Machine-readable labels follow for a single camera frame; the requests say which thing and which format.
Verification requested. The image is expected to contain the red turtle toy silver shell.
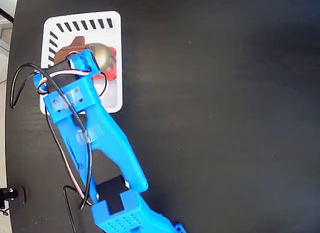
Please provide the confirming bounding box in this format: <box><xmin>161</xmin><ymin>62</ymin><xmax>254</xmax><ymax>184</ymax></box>
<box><xmin>84</xmin><ymin>42</ymin><xmax>118</xmax><ymax>81</ymax></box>

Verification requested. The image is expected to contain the white plastic basket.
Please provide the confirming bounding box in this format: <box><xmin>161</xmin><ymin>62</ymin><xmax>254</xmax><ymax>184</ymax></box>
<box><xmin>39</xmin><ymin>10</ymin><xmax>123</xmax><ymax>116</ymax></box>

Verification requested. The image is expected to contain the black metal bar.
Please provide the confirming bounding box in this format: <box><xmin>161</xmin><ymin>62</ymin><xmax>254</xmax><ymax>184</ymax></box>
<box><xmin>0</xmin><ymin>7</ymin><xmax>15</xmax><ymax>23</ymax></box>

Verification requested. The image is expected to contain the black table clamp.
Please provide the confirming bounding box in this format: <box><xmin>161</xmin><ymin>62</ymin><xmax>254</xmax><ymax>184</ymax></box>
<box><xmin>0</xmin><ymin>186</ymin><xmax>28</xmax><ymax>216</ymax></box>

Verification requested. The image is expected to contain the red white black servo wire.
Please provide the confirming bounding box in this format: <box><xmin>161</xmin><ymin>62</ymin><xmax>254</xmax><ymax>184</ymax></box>
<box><xmin>34</xmin><ymin>50</ymin><xmax>94</xmax><ymax>207</ymax></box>

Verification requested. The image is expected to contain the black camera cable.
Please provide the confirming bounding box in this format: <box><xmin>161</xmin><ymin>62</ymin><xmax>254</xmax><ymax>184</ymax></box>
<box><xmin>9</xmin><ymin>62</ymin><xmax>92</xmax><ymax>233</ymax></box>

